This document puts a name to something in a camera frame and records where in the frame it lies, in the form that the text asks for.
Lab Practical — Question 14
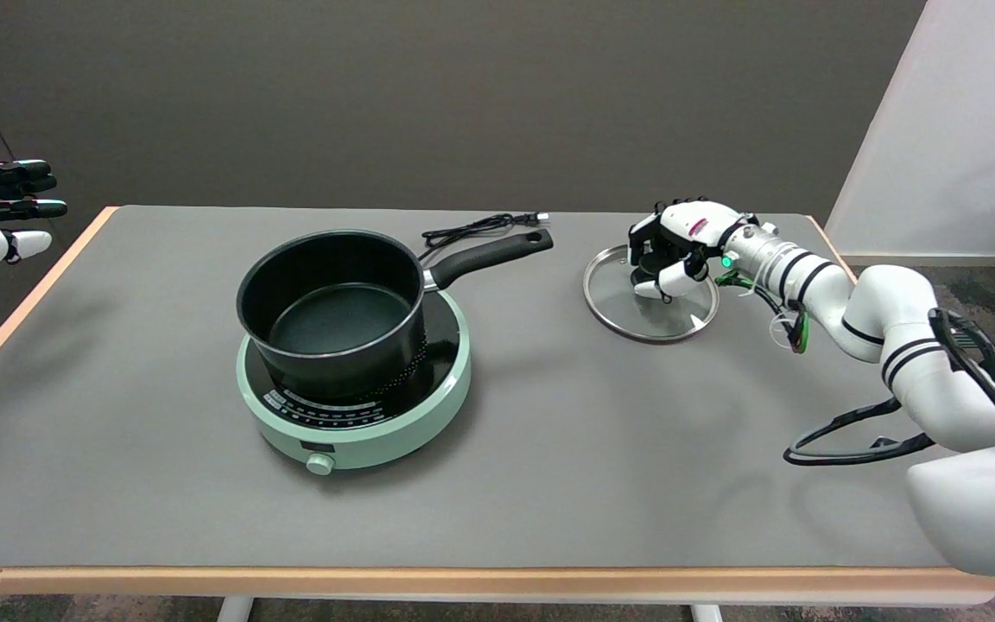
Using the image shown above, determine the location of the black power cord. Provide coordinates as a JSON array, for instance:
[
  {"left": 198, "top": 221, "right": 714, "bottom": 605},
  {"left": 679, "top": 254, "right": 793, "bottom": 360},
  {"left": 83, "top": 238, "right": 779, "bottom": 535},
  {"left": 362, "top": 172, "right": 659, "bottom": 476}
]
[{"left": 421, "top": 212, "right": 548, "bottom": 253}]

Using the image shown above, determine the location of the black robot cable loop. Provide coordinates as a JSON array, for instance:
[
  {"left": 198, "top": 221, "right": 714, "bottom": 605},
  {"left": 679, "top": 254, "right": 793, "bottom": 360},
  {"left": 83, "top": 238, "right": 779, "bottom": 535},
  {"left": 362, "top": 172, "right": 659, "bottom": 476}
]
[{"left": 783, "top": 308, "right": 995, "bottom": 478}]

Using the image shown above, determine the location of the green induction cooker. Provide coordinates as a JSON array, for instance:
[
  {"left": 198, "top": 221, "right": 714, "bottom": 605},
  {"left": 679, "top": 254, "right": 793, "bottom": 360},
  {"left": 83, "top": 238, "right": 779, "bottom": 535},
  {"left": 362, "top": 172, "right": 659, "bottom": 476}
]
[{"left": 236, "top": 289, "right": 472, "bottom": 477}]

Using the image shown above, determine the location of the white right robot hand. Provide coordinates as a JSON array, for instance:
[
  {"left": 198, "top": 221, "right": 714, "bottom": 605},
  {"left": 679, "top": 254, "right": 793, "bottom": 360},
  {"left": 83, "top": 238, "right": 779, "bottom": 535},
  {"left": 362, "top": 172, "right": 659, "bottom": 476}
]
[{"left": 627, "top": 199, "right": 762, "bottom": 300}]

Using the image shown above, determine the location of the black saucepan with handle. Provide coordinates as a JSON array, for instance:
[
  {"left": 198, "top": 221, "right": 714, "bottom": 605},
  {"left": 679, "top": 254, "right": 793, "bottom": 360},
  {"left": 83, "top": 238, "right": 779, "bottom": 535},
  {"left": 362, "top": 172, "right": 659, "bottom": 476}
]
[{"left": 236, "top": 227, "right": 555, "bottom": 400}]

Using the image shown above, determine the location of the glass pot lid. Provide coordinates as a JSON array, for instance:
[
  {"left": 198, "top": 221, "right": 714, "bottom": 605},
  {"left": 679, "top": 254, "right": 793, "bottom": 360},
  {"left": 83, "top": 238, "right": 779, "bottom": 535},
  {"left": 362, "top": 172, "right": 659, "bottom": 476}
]
[{"left": 583, "top": 244, "right": 720, "bottom": 343}]

